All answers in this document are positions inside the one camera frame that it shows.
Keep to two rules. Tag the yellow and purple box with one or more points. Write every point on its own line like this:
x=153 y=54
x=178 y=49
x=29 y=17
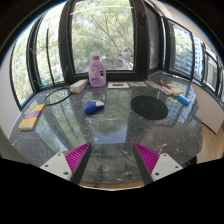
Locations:
x=31 y=117

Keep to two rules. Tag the white book with red stripe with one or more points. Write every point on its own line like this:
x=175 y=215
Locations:
x=165 y=90

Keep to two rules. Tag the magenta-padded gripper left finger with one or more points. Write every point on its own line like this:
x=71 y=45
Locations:
x=76 y=158

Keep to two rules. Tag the round black mouse pad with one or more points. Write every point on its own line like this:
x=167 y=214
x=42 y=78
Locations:
x=149 y=107

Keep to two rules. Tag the white booklet with dark print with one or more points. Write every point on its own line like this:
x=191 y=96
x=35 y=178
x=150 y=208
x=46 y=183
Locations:
x=118 y=85

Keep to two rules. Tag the red hardcover book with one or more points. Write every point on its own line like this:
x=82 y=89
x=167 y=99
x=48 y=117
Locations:
x=176 y=90

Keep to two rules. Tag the orange and white carton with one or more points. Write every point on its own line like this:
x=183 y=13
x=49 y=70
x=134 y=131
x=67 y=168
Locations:
x=78 y=86

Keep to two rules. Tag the purple detergent bottle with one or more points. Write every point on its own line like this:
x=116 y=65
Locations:
x=97 y=73

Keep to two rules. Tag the pale printed leaflet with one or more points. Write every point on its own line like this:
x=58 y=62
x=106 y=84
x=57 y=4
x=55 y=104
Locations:
x=137 y=84

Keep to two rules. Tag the colourful printed leaflet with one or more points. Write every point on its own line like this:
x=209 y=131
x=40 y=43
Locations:
x=151 y=84

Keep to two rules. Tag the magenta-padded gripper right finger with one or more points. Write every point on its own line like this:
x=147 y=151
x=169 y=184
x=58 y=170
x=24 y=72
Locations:
x=148 y=158

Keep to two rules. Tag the blue and white computer mouse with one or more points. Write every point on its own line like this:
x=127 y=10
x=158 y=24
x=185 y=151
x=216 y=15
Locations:
x=93 y=107

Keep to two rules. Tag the blue and white small box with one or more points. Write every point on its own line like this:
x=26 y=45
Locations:
x=183 y=99

